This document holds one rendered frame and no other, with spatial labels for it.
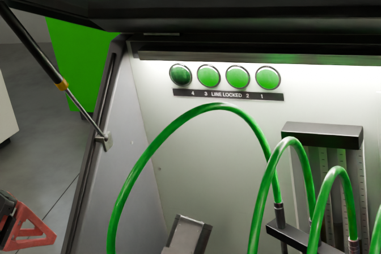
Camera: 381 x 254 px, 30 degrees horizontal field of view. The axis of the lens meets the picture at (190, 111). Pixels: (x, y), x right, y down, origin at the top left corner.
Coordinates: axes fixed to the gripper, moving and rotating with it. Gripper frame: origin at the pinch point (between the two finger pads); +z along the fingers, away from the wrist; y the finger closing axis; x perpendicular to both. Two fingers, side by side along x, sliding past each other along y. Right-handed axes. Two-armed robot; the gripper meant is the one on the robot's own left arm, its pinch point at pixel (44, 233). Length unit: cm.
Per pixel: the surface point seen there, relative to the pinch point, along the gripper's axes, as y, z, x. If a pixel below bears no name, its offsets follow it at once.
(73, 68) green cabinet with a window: 305, 103, -54
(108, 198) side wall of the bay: 28.3, 21.3, -6.4
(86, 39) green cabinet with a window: 289, 98, -71
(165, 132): -1.5, 10.8, -20.6
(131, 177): -2.3, 8.3, -12.3
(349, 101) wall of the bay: -1, 43, -40
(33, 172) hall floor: 285, 100, 10
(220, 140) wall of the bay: 23, 36, -26
